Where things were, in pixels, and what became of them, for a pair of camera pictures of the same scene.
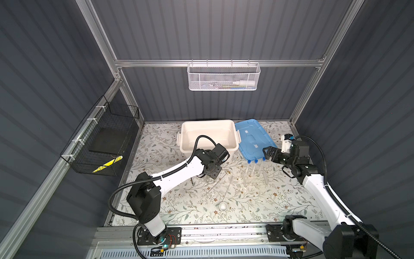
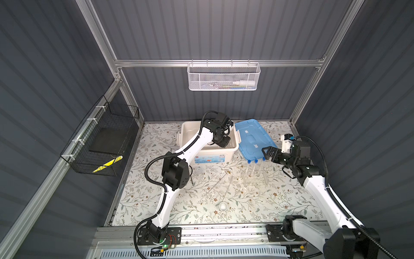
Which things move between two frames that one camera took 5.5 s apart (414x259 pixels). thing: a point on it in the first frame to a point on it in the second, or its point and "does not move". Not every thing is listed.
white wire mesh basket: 223,76 does not move
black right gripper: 277,152 does not move
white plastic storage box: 223,132 does not move
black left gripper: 216,174 to 226,140
